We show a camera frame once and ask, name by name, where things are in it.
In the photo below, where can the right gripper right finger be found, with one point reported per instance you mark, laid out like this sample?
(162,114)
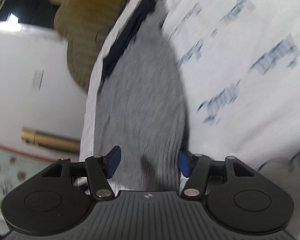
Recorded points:
(194,167)

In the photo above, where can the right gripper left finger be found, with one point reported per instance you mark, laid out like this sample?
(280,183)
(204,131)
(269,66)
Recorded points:
(99,171)

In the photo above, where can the grey navy knit sweater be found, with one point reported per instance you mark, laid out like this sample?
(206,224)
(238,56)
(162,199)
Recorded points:
(140,104)

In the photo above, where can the golden metal tube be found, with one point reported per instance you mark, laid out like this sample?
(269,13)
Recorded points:
(50,141)

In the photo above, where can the white quilt with blue script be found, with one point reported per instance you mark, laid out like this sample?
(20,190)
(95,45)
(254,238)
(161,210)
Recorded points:
(239,65)

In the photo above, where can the olive green upholstered headboard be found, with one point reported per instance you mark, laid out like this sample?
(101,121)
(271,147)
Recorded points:
(85,24)

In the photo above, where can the dark window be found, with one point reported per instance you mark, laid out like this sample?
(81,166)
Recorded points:
(38,13)

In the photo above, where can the wall socket pair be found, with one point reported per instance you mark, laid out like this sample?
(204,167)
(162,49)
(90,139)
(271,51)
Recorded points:
(37,79)

